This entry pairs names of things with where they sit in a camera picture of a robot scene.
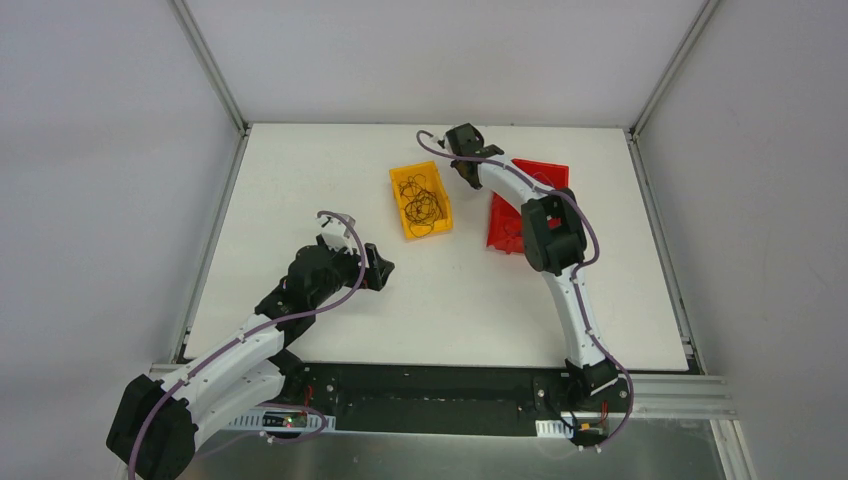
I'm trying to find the black striped single wire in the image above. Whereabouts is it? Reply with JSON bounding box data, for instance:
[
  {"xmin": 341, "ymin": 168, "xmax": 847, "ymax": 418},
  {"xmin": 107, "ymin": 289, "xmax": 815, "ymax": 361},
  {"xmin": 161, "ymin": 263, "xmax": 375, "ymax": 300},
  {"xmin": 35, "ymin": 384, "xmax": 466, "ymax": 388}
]
[{"xmin": 397, "ymin": 173, "xmax": 446, "ymax": 238}]

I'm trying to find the red plastic bin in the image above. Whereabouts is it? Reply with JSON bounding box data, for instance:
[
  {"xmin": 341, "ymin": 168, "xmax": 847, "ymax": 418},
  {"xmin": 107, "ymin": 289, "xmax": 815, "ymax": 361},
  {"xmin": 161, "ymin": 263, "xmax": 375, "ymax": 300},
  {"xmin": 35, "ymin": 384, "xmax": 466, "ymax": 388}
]
[{"xmin": 486, "ymin": 158, "xmax": 570, "ymax": 254}]

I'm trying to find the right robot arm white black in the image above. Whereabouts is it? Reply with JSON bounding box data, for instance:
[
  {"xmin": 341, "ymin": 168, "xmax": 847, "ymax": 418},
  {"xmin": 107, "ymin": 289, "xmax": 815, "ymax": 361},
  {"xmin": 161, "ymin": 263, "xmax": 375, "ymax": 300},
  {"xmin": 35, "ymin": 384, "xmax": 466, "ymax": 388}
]
[{"xmin": 438, "ymin": 124, "xmax": 619, "ymax": 410}]

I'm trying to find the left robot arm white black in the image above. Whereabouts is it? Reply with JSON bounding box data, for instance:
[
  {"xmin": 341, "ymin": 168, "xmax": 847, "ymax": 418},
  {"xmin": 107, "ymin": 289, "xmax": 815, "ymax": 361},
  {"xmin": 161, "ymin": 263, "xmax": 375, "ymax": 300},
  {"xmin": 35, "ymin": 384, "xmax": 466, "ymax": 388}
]
[{"xmin": 106, "ymin": 211, "xmax": 395, "ymax": 479}]

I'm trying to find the yellow plastic bin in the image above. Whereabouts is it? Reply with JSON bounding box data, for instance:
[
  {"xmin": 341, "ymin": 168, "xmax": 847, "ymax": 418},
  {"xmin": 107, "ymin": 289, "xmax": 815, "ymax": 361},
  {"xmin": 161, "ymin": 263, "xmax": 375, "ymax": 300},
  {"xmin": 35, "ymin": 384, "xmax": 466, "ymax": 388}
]
[{"xmin": 389, "ymin": 161, "xmax": 454, "ymax": 240}]

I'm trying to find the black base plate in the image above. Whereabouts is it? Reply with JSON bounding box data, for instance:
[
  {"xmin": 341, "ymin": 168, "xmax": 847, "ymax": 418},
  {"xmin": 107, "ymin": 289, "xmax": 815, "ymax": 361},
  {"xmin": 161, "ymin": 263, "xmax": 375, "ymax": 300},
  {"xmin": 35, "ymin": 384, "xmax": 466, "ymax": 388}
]
[{"xmin": 271, "ymin": 363, "xmax": 631, "ymax": 437}]

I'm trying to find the left white slotted cable duct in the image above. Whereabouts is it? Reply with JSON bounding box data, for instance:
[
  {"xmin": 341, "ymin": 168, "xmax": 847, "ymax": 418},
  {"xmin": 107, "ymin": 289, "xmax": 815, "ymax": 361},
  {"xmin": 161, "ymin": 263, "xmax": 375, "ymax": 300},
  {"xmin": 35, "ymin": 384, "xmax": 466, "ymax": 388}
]
[{"xmin": 223, "ymin": 407, "xmax": 336, "ymax": 434}]

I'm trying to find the white slotted cable duct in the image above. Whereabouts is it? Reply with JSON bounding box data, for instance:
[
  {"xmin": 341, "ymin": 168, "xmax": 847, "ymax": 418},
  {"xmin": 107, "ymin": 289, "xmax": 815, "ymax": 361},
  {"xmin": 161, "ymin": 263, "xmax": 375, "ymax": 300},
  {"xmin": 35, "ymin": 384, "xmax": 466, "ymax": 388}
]
[
  {"xmin": 535, "ymin": 419, "xmax": 574, "ymax": 439},
  {"xmin": 223, "ymin": 407, "xmax": 336, "ymax": 434}
]

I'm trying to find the right white slotted cable duct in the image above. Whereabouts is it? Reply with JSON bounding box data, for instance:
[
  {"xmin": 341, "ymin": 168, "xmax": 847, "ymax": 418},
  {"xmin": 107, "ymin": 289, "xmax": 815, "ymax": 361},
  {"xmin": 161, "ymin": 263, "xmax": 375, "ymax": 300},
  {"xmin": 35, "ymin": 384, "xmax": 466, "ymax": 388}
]
[{"xmin": 535, "ymin": 419, "xmax": 574, "ymax": 439}]

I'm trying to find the aluminium frame rail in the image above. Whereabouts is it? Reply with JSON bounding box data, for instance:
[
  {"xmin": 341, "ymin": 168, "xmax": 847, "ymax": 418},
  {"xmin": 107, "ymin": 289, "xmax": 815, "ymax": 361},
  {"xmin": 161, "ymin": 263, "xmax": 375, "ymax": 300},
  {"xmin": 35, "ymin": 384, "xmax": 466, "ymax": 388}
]
[{"xmin": 139, "ymin": 362, "xmax": 738, "ymax": 420}]

